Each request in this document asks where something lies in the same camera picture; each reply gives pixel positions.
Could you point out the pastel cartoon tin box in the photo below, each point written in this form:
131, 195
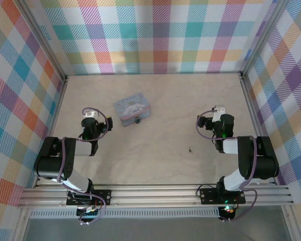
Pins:
131, 108

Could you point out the teal padlock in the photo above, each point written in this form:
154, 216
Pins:
137, 121

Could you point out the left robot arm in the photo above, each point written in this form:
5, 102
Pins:
50, 163

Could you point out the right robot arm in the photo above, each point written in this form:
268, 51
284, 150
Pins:
263, 163

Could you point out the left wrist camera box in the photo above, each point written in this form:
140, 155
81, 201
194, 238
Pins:
90, 114

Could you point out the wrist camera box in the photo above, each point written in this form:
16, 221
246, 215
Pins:
90, 114
219, 111

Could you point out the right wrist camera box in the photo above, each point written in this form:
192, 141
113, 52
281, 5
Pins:
219, 111

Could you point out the aluminium side rail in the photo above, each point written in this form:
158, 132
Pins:
56, 115
253, 113

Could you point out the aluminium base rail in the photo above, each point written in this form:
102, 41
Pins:
153, 195

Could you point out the aluminium corner post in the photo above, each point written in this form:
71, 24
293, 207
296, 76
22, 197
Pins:
45, 42
263, 37

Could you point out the aluminium frame strut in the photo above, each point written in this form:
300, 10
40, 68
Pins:
21, 226
289, 223

